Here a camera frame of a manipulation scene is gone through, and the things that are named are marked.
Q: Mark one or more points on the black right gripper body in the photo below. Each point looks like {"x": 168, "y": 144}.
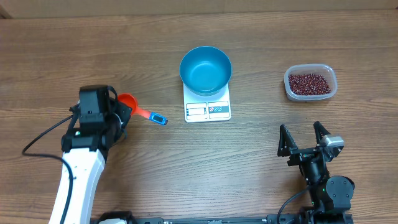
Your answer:
{"x": 301, "y": 154}

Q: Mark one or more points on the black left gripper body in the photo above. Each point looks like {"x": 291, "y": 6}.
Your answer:
{"x": 120, "y": 119}

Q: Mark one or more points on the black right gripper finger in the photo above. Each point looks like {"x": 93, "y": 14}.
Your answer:
{"x": 286, "y": 142}
{"x": 320, "y": 131}

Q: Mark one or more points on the red measuring scoop blue handle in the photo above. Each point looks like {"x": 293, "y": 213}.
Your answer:
{"x": 130, "y": 101}

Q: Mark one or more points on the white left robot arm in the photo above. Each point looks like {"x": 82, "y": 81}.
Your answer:
{"x": 85, "y": 148}

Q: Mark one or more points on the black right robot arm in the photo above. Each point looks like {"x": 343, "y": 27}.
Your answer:
{"x": 330, "y": 195}

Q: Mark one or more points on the white digital kitchen scale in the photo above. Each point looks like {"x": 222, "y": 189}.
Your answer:
{"x": 199, "y": 109}

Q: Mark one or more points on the blue metal bowl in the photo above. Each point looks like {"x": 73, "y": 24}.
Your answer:
{"x": 205, "y": 70}

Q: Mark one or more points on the red beans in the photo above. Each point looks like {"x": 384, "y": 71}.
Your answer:
{"x": 308, "y": 84}

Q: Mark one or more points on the clear plastic container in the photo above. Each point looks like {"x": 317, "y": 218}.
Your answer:
{"x": 316, "y": 68}

